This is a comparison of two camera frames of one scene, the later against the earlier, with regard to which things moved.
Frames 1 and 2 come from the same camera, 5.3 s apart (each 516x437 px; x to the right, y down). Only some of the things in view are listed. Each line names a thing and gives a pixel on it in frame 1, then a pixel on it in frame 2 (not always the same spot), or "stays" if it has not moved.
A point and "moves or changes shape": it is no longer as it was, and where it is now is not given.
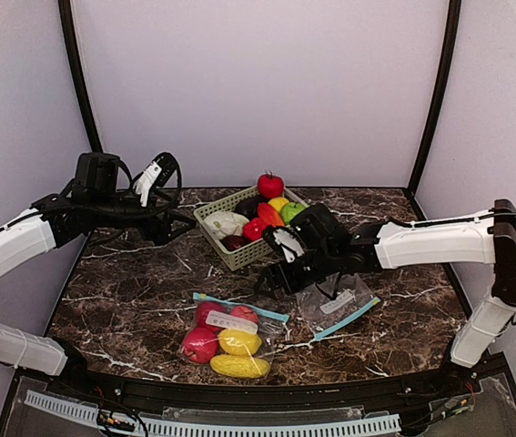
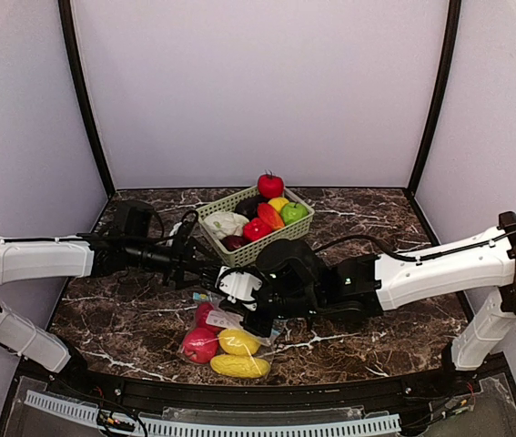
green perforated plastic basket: x=257 y=250 moves or changes shape
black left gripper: x=161 y=226 -> x=181 y=259
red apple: x=200 y=345 stays
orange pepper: x=269 y=215 stays
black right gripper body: x=291 y=273 -> x=263 y=319
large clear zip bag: x=232 y=340 stays
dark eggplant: x=249 y=208 stays
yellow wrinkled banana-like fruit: x=240 y=366 stays
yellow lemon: x=238 y=342 stays
